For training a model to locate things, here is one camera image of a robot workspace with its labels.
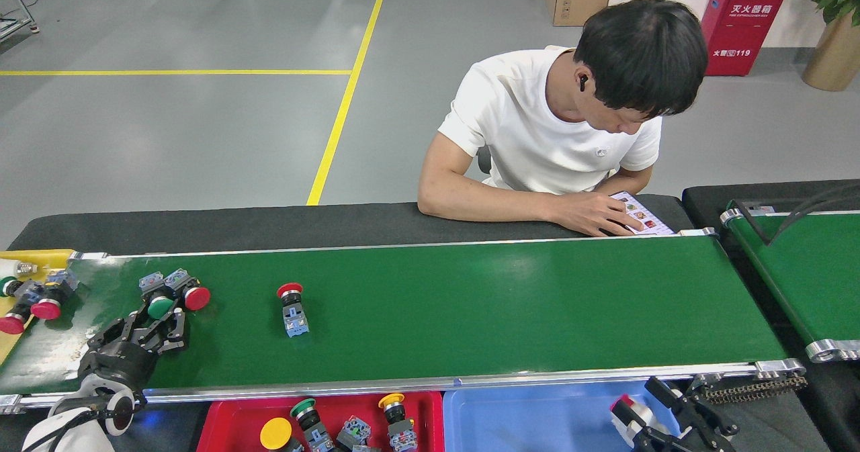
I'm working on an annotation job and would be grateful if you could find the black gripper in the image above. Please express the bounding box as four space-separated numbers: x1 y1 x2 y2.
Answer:
76 306 189 391

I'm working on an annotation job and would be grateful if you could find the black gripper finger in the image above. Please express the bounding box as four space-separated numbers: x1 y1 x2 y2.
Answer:
608 405 679 452
644 375 740 452

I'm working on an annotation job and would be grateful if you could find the yellow push button switch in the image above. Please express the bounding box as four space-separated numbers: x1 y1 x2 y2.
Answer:
259 417 304 452

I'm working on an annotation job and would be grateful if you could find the push button switch grey block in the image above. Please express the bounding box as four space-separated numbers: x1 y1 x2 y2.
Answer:
335 415 372 452

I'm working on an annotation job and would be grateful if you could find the yellow push button red collar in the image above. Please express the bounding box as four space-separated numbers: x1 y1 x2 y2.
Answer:
378 393 419 452

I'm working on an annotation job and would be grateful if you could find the green side belt conveyor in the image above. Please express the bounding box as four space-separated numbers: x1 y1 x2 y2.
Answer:
720 200 860 363

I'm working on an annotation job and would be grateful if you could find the person's right hand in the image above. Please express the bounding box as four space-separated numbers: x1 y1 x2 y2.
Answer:
551 191 644 238

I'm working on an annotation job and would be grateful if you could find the yellow plastic bin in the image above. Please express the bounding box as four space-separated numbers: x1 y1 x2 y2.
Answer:
0 249 75 365

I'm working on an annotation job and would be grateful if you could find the blue plastic bin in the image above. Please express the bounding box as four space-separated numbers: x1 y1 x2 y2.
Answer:
442 379 683 452

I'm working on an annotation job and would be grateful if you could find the red plastic bin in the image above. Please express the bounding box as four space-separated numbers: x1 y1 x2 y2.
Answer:
196 392 444 452

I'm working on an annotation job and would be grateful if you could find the smartphone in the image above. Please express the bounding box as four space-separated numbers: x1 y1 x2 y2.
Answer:
608 191 675 236

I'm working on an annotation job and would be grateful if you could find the metal cart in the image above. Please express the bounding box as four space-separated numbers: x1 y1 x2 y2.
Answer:
0 0 40 43

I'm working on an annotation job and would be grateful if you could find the person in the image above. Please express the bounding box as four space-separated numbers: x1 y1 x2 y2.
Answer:
417 0 710 238

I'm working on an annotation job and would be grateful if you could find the potted plant brass pot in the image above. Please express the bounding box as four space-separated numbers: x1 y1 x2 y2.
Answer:
802 0 860 92

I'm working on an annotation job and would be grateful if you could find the red fire extinguisher box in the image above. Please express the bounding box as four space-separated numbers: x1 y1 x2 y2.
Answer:
701 0 793 77

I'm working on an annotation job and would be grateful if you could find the conveyor drive chain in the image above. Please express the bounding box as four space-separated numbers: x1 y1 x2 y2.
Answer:
699 373 808 404

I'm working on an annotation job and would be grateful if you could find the thick black cable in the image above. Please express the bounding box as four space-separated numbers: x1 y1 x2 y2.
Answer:
734 185 860 246

